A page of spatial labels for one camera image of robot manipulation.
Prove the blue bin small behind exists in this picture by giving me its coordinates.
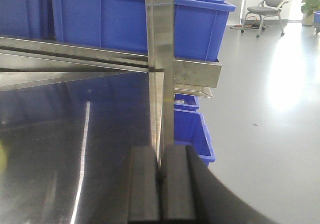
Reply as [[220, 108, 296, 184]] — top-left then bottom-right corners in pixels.
[[174, 94, 200, 112]]

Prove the blue bin left upper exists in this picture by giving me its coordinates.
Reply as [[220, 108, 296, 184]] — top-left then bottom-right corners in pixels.
[[0, 0, 54, 40]]

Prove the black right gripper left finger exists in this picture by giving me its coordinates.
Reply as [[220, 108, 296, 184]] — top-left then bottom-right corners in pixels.
[[128, 146, 160, 221]]

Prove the blue bin right upper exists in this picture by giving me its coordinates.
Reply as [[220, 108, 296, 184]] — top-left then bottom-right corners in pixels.
[[52, 0, 235, 61]]

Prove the blue bin lower floor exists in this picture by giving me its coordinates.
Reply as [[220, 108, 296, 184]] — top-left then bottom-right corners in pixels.
[[174, 109, 216, 166]]

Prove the stainless steel shelf rack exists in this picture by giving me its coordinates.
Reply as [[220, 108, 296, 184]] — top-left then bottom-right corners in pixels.
[[0, 0, 222, 151]]

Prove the green potted plant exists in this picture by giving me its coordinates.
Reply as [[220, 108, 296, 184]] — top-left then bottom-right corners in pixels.
[[300, 0, 320, 26]]

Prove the grey office chair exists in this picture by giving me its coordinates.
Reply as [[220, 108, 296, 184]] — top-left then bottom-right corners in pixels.
[[240, 0, 289, 39]]

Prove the orange floor cable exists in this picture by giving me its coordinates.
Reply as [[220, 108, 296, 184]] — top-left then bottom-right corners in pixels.
[[229, 13, 270, 32]]

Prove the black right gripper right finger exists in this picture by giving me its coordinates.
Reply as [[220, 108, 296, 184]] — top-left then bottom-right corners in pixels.
[[161, 145, 196, 220]]

